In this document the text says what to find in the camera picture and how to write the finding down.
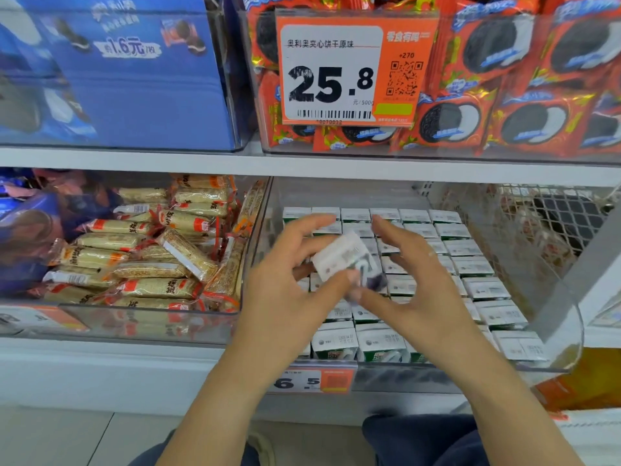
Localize person's left hand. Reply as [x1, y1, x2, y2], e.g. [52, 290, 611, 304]
[231, 212, 361, 383]

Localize person's right hand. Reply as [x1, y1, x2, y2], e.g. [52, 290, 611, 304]
[355, 215, 483, 373]

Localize rows of white juice cartons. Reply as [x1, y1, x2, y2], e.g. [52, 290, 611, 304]
[280, 205, 555, 366]

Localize blueberry juice carton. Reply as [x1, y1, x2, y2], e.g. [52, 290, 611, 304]
[309, 230, 386, 293]

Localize person's left forearm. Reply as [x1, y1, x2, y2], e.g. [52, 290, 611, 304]
[180, 368, 297, 466]

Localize person's left white shoe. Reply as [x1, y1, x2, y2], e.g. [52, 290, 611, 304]
[246, 430, 279, 466]

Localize person's blue jeans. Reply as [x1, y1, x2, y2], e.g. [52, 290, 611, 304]
[129, 412, 492, 466]

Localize small orange price tag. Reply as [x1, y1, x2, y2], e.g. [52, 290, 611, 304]
[270, 366, 359, 395]

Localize clear plastic display bin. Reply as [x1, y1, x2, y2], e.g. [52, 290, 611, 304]
[0, 168, 270, 346]
[241, 176, 586, 395]

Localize pile of yellow wafer bars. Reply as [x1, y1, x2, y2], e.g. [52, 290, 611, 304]
[28, 173, 269, 315]

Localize yellow orange snack packet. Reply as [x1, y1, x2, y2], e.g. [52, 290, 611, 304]
[532, 348, 621, 414]

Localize faded orange price tag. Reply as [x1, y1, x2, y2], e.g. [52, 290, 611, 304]
[0, 302, 91, 335]

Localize large white orange price tag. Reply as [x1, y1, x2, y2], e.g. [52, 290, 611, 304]
[276, 8, 441, 128]

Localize stack of red cookie packets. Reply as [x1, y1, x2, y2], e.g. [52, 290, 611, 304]
[237, 0, 621, 161]

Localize blue cardboard display box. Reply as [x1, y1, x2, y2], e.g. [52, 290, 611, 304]
[0, 0, 250, 152]

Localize pile of blue snack packets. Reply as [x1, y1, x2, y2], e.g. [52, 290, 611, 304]
[0, 168, 124, 298]

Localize white wire mesh divider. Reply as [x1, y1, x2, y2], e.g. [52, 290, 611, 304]
[499, 183, 615, 274]

